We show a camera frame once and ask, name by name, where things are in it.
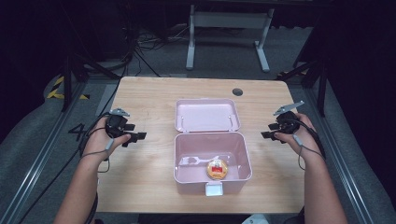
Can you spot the yellow black floor tape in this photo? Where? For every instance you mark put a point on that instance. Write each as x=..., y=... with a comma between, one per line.
x=57, y=91

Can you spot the grey metal desk frame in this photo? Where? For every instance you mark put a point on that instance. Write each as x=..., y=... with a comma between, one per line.
x=229, y=20

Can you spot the clear plastic spoon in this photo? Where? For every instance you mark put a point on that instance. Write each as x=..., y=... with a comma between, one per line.
x=194, y=160

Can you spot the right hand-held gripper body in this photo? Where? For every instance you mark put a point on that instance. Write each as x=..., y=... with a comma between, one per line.
x=288, y=122

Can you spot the person's right hand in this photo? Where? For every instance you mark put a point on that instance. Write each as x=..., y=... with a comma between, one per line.
x=308, y=137

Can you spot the person's left hand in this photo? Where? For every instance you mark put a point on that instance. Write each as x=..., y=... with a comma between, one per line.
x=98, y=141

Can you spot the person's white clothing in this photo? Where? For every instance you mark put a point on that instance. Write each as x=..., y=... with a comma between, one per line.
x=255, y=219

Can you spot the round yellow tin red label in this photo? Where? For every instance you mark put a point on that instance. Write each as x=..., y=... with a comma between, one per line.
x=217, y=169

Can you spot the pink plastic box with lid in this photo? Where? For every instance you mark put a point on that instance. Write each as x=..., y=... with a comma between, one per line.
x=211, y=146

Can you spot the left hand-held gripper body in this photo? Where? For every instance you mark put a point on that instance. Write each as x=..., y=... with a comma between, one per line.
x=115, y=124

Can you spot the black tripod stand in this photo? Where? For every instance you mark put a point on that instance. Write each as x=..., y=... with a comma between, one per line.
x=74, y=68
x=314, y=77

